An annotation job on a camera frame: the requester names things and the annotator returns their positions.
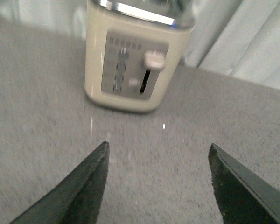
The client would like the cream toaster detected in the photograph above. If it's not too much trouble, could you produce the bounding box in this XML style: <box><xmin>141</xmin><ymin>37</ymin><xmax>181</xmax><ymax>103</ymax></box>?
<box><xmin>84</xmin><ymin>0</ymin><xmax>196</xmax><ymax>112</ymax></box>

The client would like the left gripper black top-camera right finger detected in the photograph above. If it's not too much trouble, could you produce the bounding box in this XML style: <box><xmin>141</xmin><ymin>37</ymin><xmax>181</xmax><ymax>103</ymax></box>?
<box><xmin>208</xmin><ymin>144</ymin><xmax>280</xmax><ymax>224</ymax></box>

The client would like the white curtain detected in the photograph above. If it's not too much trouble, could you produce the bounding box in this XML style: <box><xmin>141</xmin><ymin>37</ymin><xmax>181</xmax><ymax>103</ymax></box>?
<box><xmin>0</xmin><ymin>0</ymin><xmax>280</xmax><ymax>89</ymax></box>

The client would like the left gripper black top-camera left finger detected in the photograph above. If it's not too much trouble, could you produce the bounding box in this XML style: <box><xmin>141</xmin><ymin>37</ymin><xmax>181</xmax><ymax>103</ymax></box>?
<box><xmin>12</xmin><ymin>141</ymin><xmax>110</xmax><ymax>224</ymax></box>

